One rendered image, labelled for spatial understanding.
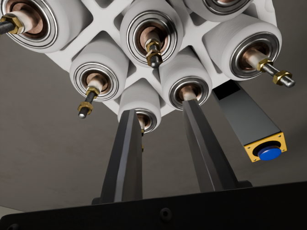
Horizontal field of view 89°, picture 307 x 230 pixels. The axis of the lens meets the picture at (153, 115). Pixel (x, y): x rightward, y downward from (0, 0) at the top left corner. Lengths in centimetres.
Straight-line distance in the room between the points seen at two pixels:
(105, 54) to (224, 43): 20
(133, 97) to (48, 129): 57
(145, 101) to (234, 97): 24
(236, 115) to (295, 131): 65
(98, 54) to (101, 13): 8
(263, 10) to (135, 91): 28
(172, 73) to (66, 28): 18
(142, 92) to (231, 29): 20
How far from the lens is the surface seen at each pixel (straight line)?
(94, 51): 29
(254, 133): 38
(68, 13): 29
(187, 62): 31
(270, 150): 38
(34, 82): 69
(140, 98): 32
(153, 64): 17
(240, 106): 43
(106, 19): 33
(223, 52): 30
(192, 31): 34
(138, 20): 25
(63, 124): 78
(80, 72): 29
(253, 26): 30
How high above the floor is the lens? 50
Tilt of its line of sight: 49 degrees down
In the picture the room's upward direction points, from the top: 176 degrees clockwise
